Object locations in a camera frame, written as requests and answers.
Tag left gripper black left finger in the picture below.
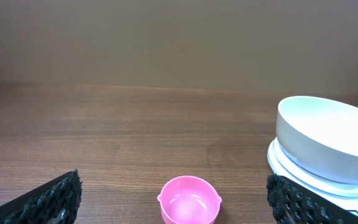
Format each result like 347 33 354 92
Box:
0 169 82 224

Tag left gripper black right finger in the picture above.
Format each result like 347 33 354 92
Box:
267 174 358 224

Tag pink plastic measuring scoop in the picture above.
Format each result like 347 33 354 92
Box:
157 175 223 224

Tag white digital kitchen scale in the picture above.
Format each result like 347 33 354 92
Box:
267 139 358 217

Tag white round bowl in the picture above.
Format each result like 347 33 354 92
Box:
276 96 358 184

